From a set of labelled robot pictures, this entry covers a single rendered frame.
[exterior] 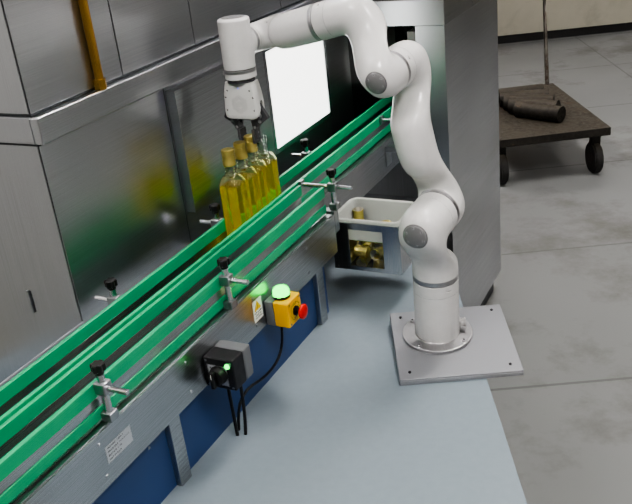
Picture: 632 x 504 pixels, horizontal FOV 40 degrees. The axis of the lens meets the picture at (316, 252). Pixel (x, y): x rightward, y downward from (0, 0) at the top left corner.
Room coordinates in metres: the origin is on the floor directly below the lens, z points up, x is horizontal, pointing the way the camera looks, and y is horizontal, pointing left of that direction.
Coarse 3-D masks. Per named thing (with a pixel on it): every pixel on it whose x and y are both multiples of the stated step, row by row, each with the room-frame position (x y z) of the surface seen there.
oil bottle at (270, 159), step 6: (258, 156) 2.29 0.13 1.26; (264, 156) 2.28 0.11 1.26; (270, 156) 2.29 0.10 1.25; (270, 162) 2.28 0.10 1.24; (276, 162) 2.31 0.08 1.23; (270, 168) 2.28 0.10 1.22; (276, 168) 2.31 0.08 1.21; (270, 174) 2.27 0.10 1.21; (276, 174) 2.30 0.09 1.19; (270, 180) 2.27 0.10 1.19; (276, 180) 2.30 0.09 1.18; (270, 186) 2.27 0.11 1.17; (276, 186) 2.29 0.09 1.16; (276, 192) 2.29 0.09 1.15
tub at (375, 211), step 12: (348, 204) 2.47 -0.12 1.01; (360, 204) 2.50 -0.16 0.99; (372, 204) 2.48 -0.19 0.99; (384, 204) 2.46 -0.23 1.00; (396, 204) 2.45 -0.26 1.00; (408, 204) 2.43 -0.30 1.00; (348, 216) 2.46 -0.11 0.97; (372, 216) 2.48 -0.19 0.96; (384, 216) 2.46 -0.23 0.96; (396, 216) 2.44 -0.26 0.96
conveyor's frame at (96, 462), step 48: (384, 144) 2.92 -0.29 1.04; (336, 192) 2.55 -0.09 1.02; (336, 240) 2.31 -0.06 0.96; (240, 336) 1.82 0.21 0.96; (144, 384) 1.52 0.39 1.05; (192, 384) 1.63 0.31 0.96; (96, 432) 1.37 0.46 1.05; (144, 432) 1.47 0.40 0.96; (48, 480) 1.24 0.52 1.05; (96, 480) 1.33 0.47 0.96
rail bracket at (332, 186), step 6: (330, 168) 2.34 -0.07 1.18; (330, 174) 2.32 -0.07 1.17; (300, 180) 2.38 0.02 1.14; (330, 180) 2.33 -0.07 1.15; (306, 186) 2.37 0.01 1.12; (312, 186) 2.36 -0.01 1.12; (318, 186) 2.35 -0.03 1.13; (324, 186) 2.34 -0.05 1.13; (330, 186) 2.33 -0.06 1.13; (336, 186) 2.32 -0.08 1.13; (342, 186) 2.32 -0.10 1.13; (348, 186) 2.31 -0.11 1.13; (336, 198) 2.33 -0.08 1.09; (330, 204) 2.33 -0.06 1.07; (336, 204) 2.32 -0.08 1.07; (336, 210) 2.32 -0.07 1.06
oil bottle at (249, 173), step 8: (240, 168) 2.19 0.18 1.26; (248, 168) 2.19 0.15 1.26; (248, 176) 2.17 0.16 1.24; (256, 176) 2.21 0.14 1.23; (248, 184) 2.17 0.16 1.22; (256, 184) 2.20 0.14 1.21; (248, 192) 2.17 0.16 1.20; (256, 192) 2.20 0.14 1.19; (256, 200) 2.19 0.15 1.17; (256, 208) 2.19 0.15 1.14
